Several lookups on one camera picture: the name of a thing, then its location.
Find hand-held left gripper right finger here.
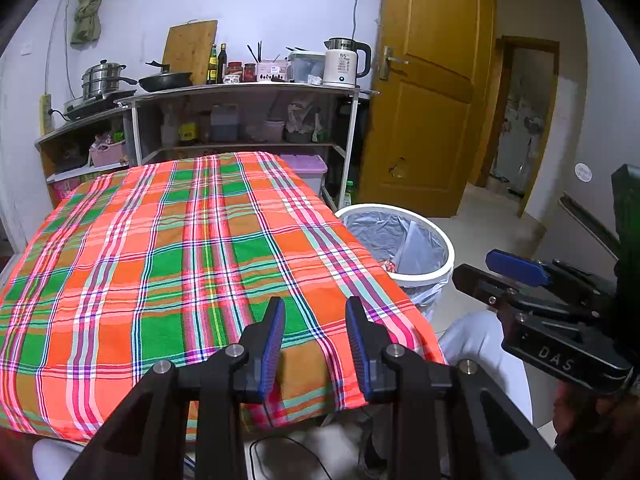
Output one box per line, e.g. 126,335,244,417
345,296,576,480

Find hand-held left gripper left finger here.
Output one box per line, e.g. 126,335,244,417
65,296,287,480

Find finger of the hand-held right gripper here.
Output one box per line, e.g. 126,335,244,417
451,263,606,323
485,248,618,295

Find white trash bin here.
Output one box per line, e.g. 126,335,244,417
334,203,456,321

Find person's right hand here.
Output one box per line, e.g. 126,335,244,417
552,382,640,480

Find person's right leg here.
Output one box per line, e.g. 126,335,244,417
440,310,533,426

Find person's leg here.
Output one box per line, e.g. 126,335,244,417
32,440,91,480
440,310,533,426

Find clear bin liner bag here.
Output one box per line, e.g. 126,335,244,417
345,211,447,311

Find standing fan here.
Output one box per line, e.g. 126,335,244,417
517,115,546,198

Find plaid tablecloth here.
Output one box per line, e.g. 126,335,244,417
0,151,447,443

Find yellow wooden door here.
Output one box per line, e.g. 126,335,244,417
357,0,496,218

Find purple lid storage box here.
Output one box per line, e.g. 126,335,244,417
280,154,329,196

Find dark liquid jug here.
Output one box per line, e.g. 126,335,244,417
210,104,241,143

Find crumpled plastic bags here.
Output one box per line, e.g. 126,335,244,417
285,95,323,143

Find yellow label bottle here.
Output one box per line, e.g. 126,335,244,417
178,110,198,146

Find person's left leg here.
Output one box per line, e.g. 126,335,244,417
32,440,91,480

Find clear plastic bottle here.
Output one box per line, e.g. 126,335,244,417
161,105,181,147

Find white electric kettle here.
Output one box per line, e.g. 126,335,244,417
322,37,372,87

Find pink plastic basket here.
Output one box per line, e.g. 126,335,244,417
89,140,127,167

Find clear plastic container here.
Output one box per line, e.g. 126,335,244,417
287,50,327,83

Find pink utensil box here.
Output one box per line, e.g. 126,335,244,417
256,58,291,82

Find black frying pan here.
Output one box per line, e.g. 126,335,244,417
137,61,194,92

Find small wooden shelf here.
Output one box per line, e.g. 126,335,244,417
34,110,136,208

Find black induction cooker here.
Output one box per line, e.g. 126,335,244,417
62,89,138,121

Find wooden cutting board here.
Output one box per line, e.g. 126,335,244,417
162,20,219,86

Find steel steamer pot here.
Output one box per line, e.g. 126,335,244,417
81,59,138,101

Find hanging green cloth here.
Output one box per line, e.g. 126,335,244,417
70,0,111,46

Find grey wall rail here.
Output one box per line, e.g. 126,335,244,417
559,194,626,258

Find black floor cable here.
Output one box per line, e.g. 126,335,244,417
250,432,333,480

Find wooden door frame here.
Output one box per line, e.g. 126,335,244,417
492,35,561,218

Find metal door handle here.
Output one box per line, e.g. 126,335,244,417
378,46,410,81

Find large metal frame shelf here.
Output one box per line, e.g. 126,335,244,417
115,82,381,211

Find thin wall cable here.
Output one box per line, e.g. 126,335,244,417
44,0,71,96

